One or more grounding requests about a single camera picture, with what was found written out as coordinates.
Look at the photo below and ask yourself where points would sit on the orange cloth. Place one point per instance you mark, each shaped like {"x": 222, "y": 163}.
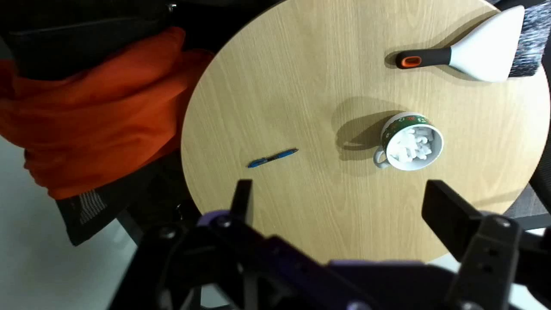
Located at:
{"x": 105, "y": 122}

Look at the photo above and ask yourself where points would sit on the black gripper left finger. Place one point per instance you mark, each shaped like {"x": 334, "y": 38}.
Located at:
{"x": 241, "y": 200}

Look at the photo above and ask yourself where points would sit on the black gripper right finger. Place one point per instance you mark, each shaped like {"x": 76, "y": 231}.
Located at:
{"x": 450, "y": 217}

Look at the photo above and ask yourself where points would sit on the round wooden table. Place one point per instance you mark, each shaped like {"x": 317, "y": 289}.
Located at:
{"x": 319, "y": 76}

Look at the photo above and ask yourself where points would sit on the black mesh office chair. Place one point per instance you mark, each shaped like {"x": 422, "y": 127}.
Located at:
{"x": 141, "y": 200}

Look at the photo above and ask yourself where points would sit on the blue pen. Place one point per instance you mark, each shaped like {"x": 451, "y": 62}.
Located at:
{"x": 257, "y": 162}

